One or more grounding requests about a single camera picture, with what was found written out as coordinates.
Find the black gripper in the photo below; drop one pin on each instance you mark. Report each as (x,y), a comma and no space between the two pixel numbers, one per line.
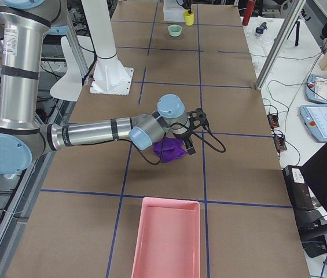
(184,137)

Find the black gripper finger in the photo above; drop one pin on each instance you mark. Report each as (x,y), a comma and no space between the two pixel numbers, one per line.
(187,5)

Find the yellow plastic cup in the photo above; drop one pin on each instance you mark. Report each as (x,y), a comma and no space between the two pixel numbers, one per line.
(188,16)

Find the purple cloth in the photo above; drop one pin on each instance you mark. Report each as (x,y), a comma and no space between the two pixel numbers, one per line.
(169,149)

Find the mint green bowl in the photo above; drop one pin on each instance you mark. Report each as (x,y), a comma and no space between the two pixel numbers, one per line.
(174,30)

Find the clear white plastic box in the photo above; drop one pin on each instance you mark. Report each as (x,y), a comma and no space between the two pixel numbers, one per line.
(173,11)

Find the black power box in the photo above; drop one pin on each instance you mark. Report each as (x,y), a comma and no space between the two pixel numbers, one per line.
(298,190)

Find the red bottle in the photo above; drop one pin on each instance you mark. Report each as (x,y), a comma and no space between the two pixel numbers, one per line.
(248,12)

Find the clear crumpled plastic wrap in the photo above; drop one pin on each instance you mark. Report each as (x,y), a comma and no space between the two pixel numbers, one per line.
(265,39)

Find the folded dark blue umbrella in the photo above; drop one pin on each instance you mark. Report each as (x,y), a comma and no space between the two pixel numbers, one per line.
(260,29)

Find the orange black connector block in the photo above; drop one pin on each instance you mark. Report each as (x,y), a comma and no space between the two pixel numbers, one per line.
(273,121)

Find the pink plastic bin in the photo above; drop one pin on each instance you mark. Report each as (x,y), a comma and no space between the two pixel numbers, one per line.
(168,240)

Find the near blue teach pendant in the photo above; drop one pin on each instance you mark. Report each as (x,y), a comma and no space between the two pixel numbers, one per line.
(315,119)

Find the blue teach pendant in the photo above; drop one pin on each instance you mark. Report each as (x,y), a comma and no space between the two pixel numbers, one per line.
(316,89)
(315,119)

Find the far blue teach pendant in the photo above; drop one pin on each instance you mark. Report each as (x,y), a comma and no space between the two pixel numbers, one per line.
(316,89)

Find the wrist black camera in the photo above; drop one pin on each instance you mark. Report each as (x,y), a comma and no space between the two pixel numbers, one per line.
(198,118)

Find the white pedestal column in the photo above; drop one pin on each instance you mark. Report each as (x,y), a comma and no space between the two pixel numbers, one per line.
(110,76)

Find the aluminium frame post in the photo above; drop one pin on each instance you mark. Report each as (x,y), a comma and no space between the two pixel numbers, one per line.
(285,29)

